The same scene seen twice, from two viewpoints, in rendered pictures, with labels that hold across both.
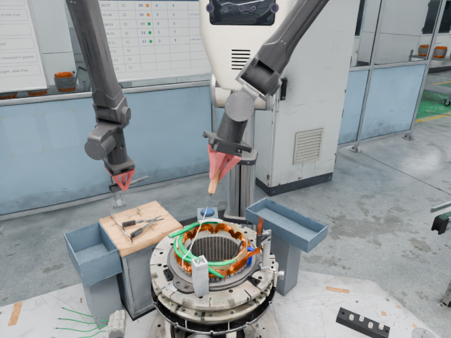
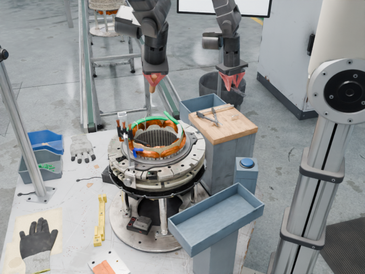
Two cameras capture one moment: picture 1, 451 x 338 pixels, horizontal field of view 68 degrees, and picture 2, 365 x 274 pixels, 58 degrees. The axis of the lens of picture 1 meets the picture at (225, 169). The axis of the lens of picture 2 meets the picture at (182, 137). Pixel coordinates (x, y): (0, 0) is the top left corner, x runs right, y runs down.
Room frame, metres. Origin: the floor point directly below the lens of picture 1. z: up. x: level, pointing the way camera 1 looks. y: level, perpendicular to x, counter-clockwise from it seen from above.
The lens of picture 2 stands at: (0.94, -0.82, 1.74)
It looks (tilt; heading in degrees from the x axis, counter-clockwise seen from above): 35 degrees down; 101
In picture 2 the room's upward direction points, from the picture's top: 1 degrees counter-clockwise
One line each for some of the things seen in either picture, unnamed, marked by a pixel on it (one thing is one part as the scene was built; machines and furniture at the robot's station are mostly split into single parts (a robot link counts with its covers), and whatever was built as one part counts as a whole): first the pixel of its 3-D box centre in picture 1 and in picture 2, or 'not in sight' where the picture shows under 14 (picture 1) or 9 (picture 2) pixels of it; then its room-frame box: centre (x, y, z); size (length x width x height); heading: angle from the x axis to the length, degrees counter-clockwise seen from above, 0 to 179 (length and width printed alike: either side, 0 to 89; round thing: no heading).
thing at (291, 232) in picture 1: (281, 251); (214, 244); (0.91, -0.19, 0.92); 0.25 x 0.11 x 0.28; 45
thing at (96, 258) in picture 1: (98, 277); (202, 131); (0.78, 0.39, 0.92); 0.17 x 0.11 x 0.28; 37
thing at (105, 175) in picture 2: not in sight; (115, 174); (0.45, 0.17, 0.81); 0.10 x 0.06 x 0.06; 173
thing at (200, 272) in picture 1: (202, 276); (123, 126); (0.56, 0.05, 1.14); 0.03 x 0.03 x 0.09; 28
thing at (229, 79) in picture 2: (121, 175); (231, 78); (0.89, 0.31, 1.22); 0.07 x 0.07 x 0.09; 36
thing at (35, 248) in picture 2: not in sight; (37, 242); (0.30, -0.20, 0.79); 0.24 x 0.13 x 0.02; 116
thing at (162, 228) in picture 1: (140, 225); (221, 123); (0.87, 0.27, 1.05); 0.20 x 0.19 x 0.02; 127
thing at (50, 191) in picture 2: not in sight; (42, 194); (0.18, 0.03, 0.78); 0.09 x 0.09 x 0.01; 1
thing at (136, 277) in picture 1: (145, 261); (219, 152); (0.87, 0.27, 0.91); 0.19 x 0.19 x 0.26; 37
